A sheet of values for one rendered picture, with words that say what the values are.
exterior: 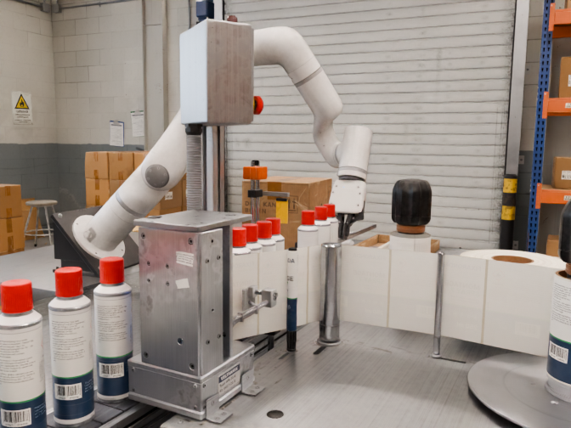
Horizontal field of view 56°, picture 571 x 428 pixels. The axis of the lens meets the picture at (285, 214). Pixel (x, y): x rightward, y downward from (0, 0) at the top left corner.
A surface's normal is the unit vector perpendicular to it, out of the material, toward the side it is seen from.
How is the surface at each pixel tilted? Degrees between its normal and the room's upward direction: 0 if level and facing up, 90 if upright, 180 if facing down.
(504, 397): 0
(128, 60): 90
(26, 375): 90
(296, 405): 0
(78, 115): 90
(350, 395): 0
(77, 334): 90
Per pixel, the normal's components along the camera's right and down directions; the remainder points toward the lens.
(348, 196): -0.43, -0.24
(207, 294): 0.89, 0.07
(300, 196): -0.33, 0.12
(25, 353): 0.69, 0.11
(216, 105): 0.46, 0.12
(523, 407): 0.01, -0.99
